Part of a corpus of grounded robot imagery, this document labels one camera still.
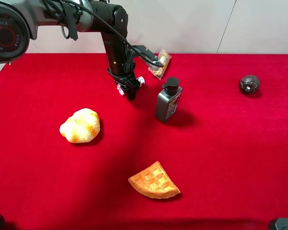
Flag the golden waffle wedge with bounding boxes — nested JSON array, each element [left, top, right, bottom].
[[128, 161, 180, 199]]

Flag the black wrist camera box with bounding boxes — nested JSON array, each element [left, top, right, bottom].
[[129, 45, 164, 70]]

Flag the clear packet of chocolates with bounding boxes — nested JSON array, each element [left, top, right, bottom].
[[148, 49, 171, 80]]

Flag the red velvet table cloth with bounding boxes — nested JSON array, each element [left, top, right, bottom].
[[0, 54, 288, 230]]

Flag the small pink labelled bottle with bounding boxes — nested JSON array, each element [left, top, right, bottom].
[[117, 76, 145, 96]]

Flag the orange white bread bun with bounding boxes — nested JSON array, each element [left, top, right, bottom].
[[60, 108, 101, 144]]

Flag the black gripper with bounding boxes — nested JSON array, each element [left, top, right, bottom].
[[107, 68, 139, 101]]

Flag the dark brown avocado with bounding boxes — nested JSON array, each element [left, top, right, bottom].
[[239, 75, 260, 94]]

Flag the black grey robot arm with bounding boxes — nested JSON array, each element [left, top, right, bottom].
[[0, 0, 141, 100]]

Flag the black pump dispenser bottle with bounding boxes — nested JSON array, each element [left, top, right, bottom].
[[155, 77, 182, 123]]

